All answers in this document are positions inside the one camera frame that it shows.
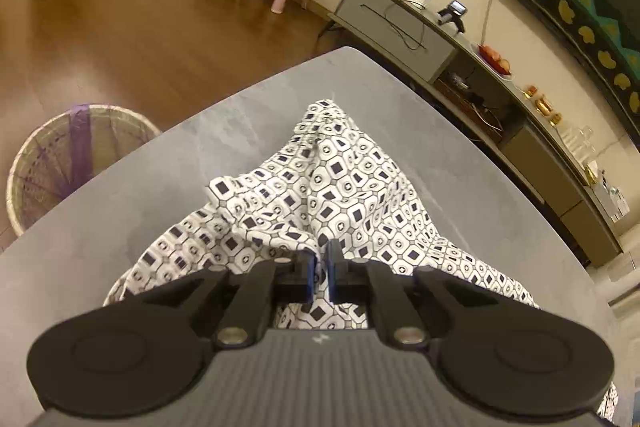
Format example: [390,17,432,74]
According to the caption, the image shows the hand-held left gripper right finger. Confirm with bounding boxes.
[325,239,506,350]

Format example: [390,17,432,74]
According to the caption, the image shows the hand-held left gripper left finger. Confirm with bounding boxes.
[127,252,318,349]

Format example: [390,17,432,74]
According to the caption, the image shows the white geometric print garment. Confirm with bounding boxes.
[102,99,621,423]

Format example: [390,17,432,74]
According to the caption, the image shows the long grey media cabinet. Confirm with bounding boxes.
[327,0,626,268]

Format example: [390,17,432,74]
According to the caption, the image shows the plate of fruit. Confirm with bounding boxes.
[477,43,515,80]

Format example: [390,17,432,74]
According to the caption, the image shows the woven waste basket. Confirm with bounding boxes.
[6,104,162,238]

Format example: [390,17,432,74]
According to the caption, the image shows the tray of clear glasses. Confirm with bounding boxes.
[560,124,598,168]

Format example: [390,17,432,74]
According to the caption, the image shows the white standing air conditioner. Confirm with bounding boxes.
[607,252,640,308]

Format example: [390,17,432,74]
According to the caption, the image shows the grey storage box with items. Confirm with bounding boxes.
[597,179,631,223]

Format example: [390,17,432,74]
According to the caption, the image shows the black handheld device with screen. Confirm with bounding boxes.
[437,0,468,32]

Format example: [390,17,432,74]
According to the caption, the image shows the black television cable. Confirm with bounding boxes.
[482,0,498,45]

